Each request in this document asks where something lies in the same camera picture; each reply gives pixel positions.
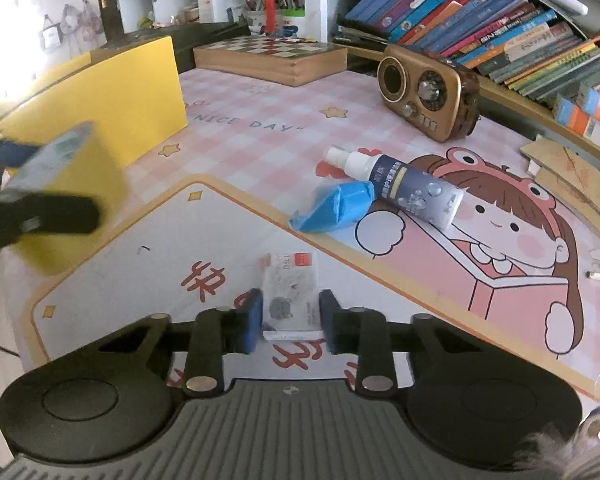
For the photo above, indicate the brown cardboard pieces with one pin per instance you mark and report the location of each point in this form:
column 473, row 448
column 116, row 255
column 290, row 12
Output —
column 575, row 180

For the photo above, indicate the yellow cardboard box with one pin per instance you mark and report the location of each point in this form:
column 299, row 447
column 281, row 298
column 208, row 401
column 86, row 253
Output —
column 120, row 95

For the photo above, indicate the row of colourful books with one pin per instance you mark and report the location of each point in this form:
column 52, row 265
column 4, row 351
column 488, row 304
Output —
column 505, row 20

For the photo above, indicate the cartoon desk mat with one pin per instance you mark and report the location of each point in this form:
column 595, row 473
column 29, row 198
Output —
column 155, row 240

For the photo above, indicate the wooden chess board box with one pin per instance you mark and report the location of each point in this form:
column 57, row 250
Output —
column 280, row 60

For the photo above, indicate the yellow tape roll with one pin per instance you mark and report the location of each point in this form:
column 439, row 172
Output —
column 80, row 195

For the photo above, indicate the white blue spray bottle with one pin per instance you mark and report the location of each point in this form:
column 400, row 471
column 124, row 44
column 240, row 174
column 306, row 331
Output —
column 410, row 185

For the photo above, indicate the black keyboard piano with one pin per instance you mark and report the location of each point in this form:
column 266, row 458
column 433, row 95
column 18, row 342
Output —
column 205, row 35

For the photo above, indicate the small white red box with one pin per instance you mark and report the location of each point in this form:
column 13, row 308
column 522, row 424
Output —
column 291, row 300

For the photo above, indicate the pen holder with pens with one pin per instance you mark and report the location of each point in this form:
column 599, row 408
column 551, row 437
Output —
column 280, row 12

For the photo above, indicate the white hanging tote bag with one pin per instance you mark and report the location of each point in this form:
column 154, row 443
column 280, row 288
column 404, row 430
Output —
column 51, row 35

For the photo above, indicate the blue plastic packet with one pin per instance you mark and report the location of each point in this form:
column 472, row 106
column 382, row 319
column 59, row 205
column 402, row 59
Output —
column 335, row 207

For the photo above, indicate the white box with red label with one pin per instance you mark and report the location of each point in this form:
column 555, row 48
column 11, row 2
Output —
column 205, row 6

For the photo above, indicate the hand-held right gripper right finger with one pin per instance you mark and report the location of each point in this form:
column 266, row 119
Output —
column 328, row 322

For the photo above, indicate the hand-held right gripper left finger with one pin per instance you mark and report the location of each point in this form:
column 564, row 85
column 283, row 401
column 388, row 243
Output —
column 252, row 321

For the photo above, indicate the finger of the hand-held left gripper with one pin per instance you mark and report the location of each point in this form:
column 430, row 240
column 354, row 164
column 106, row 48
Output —
column 60, row 215
column 10, row 152

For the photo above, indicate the pink hanging bag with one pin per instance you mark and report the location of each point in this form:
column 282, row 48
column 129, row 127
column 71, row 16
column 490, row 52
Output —
column 82, row 25

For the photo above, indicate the brown retro radio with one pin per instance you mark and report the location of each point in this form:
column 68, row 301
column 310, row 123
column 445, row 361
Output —
column 425, row 95

